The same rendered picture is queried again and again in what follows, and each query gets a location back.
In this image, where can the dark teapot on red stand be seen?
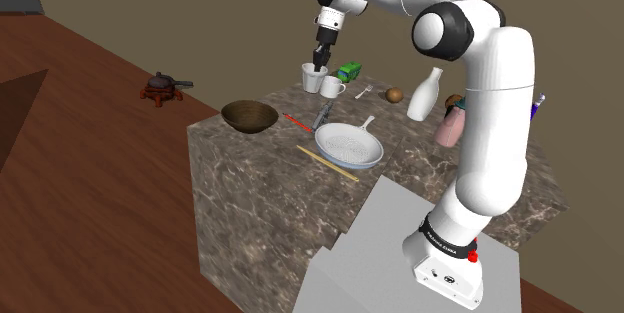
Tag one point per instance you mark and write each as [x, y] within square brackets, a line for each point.
[163, 88]

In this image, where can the brown round fruit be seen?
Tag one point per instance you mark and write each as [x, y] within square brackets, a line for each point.
[452, 101]

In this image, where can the grey robot stand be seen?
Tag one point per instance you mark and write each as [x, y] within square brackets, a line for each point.
[370, 263]

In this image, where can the red pen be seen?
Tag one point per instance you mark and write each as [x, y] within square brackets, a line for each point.
[297, 123]

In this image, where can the wooden chopstick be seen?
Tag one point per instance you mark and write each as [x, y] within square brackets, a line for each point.
[326, 162]

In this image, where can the grey metal tool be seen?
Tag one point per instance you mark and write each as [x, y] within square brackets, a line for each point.
[322, 115]

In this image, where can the green toy bus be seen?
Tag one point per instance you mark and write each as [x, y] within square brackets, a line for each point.
[349, 71]

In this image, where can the brown marble counter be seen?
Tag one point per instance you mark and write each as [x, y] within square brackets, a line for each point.
[253, 195]

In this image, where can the dark wooden bowl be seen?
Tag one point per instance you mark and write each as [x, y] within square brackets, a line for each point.
[249, 116]

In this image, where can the white frying pan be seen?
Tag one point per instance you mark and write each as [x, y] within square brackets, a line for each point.
[348, 147]

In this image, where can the white tapered cup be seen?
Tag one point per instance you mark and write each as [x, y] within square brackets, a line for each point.
[310, 81]

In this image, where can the white bottle vase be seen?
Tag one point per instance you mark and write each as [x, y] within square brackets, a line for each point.
[425, 97]

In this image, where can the brown round ball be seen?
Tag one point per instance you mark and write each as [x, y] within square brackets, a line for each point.
[394, 95]

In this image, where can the silver fork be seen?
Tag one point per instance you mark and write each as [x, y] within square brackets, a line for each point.
[363, 91]

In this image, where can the pink bottle with teal cap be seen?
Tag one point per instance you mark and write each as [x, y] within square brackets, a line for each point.
[451, 126]

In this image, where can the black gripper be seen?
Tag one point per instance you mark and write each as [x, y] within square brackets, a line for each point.
[324, 38]

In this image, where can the blue and white pen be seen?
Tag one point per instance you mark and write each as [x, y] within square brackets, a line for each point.
[536, 107]

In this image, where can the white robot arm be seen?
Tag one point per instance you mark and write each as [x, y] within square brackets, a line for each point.
[492, 107]

